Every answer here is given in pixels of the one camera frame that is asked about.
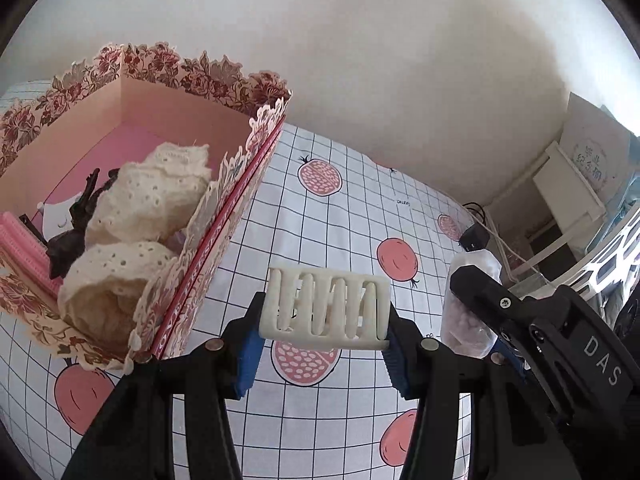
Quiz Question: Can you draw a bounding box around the bag of cotton swabs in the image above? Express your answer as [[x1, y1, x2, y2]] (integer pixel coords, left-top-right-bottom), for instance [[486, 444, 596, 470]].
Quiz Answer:
[[441, 249, 502, 361]]

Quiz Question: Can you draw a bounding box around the black cable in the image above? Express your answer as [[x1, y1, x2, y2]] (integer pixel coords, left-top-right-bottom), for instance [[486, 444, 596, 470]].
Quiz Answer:
[[462, 202, 488, 226]]

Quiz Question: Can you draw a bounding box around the white black patterned object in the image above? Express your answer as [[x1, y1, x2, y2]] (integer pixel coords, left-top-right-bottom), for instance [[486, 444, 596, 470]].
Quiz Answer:
[[582, 200, 640, 291]]

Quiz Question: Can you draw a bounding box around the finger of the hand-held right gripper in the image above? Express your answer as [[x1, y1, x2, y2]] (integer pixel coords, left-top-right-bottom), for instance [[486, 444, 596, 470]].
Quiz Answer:
[[450, 264, 531, 332], [492, 335, 532, 387]]

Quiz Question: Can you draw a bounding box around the pink hair clip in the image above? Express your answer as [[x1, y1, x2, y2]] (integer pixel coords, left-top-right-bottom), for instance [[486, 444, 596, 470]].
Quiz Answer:
[[0, 210, 63, 301]]

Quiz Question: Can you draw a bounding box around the cream lace cloth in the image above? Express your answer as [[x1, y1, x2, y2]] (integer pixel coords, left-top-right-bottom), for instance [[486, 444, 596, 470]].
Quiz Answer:
[[57, 142, 213, 348]]

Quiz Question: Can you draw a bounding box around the black power adapter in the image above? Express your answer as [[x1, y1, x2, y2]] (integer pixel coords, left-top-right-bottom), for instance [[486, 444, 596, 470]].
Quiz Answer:
[[459, 222, 491, 253]]

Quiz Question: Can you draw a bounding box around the checked cloth-covered desktop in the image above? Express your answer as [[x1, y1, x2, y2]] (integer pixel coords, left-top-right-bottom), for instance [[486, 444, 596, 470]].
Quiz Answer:
[[0, 80, 506, 480]]

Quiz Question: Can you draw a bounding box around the white printed booklet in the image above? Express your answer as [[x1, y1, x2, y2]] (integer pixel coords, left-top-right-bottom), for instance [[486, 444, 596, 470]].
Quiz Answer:
[[557, 91, 633, 198]]

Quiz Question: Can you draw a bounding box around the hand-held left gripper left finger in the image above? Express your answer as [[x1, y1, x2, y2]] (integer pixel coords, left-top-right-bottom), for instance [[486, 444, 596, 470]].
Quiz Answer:
[[60, 292, 266, 480]]

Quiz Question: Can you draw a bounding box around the white wooden shelf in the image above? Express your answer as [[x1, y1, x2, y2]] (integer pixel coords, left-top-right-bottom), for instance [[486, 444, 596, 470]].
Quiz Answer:
[[487, 140, 608, 281]]

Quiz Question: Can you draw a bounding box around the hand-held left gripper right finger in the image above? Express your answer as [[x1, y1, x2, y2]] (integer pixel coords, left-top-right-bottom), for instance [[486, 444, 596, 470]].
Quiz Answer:
[[385, 305, 551, 480]]

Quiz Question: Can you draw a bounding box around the floral paper storage box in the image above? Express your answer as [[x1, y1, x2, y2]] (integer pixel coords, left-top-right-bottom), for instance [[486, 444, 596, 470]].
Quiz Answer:
[[0, 42, 293, 376]]

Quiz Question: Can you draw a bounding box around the white cable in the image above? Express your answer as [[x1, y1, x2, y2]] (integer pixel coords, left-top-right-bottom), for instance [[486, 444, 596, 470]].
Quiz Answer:
[[480, 210, 556, 286]]

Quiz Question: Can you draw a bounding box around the cream hair claw clip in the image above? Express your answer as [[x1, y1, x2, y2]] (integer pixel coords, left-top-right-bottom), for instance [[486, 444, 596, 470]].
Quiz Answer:
[[259, 265, 392, 352]]

